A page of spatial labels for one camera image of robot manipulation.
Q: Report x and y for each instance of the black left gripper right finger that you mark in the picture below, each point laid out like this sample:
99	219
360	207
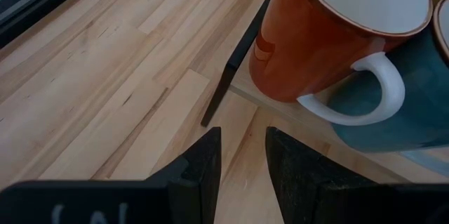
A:
301	182

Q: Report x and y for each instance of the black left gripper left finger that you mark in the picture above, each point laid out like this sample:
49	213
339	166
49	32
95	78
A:
196	182

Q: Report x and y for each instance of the wooden riser shelf black legs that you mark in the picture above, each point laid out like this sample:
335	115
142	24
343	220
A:
221	94

